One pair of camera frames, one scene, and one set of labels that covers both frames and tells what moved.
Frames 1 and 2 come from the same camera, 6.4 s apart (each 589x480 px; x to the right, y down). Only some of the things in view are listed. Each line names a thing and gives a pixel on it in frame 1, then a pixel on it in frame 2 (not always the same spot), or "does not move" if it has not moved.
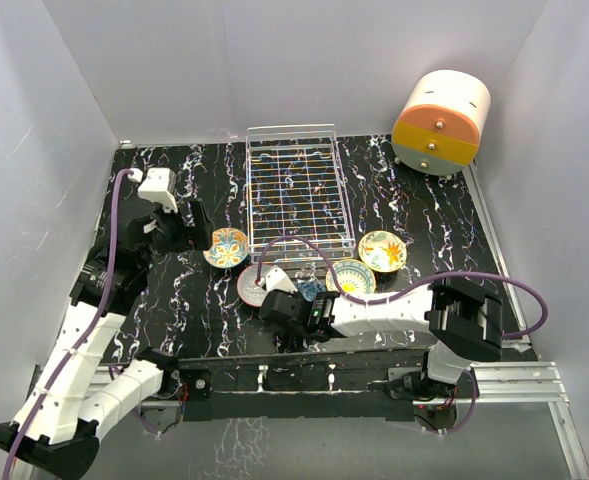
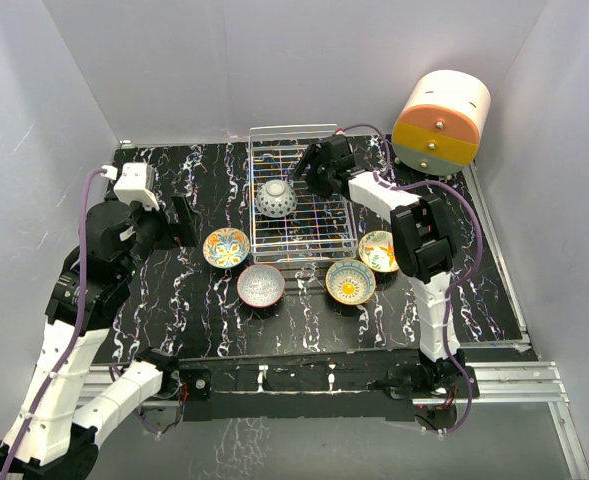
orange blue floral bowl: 229,248 does not move
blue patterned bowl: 309,289 -> 276,198
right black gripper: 293,332 -> 302,165
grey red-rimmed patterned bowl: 249,291 does not move
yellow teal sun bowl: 356,277 does not move
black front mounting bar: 325,387 does not move
